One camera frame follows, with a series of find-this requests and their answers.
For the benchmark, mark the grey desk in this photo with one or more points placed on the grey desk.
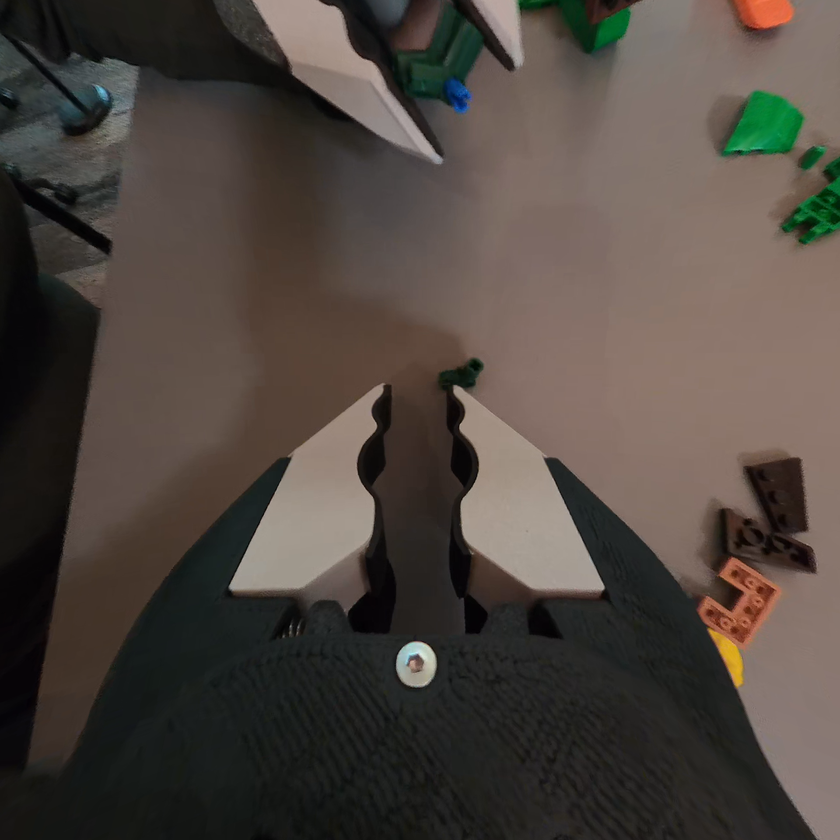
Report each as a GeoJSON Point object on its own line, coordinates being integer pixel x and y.
{"type": "Point", "coordinates": [590, 295]}

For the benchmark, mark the pile of green bricks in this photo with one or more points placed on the pile of green bricks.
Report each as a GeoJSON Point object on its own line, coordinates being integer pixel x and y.
{"type": "Point", "coordinates": [761, 124]}

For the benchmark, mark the green and brown brick build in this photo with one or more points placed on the green and brown brick build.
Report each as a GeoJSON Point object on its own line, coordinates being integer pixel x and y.
{"type": "Point", "coordinates": [597, 26]}

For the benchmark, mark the small dark green brick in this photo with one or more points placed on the small dark green brick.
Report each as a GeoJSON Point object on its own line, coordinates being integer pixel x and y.
{"type": "Point", "coordinates": [463, 374]}

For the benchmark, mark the orange brick separator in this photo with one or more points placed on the orange brick separator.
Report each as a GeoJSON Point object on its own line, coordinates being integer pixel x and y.
{"type": "Point", "coordinates": [761, 12]}

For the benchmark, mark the terracotta corner brick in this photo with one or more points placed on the terracotta corner brick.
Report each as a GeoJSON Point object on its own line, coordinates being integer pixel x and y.
{"type": "Point", "coordinates": [741, 600]}

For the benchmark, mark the black office chair base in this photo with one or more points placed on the black office chair base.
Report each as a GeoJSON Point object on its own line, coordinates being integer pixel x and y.
{"type": "Point", "coordinates": [65, 111]}

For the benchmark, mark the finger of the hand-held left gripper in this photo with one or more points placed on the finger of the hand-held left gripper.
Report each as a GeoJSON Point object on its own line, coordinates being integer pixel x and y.
{"type": "Point", "coordinates": [499, 26]}
{"type": "Point", "coordinates": [328, 59]}

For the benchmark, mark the person's dark clothed torso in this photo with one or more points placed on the person's dark clothed torso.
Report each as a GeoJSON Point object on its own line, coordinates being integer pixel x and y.
{"type": "Point", "coordinates": [26, 459]}

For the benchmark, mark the dark green brick assembly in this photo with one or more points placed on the dark green brick assembly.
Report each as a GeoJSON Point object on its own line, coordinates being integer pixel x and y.
{"type": "Point", "coordinates": [433, 59]}

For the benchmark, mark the yellow round brick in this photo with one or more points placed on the yellow round brick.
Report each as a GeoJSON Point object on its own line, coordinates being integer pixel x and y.
{"type": "Point", "coordinates": [728, 656]}

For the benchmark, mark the person's left forearm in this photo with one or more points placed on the person's left forearm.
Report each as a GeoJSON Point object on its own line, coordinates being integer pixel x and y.
{"type": "Point", "coordinates": [131, 26]}

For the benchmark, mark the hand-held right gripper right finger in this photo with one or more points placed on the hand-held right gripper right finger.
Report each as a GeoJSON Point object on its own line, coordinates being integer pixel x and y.
{"type": "Point", "coordinates": [525, 525]}

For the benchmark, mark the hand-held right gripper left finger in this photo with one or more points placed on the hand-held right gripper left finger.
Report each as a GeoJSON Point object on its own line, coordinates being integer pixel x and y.
{"type": "Point", "coordinates": [308, 525]}

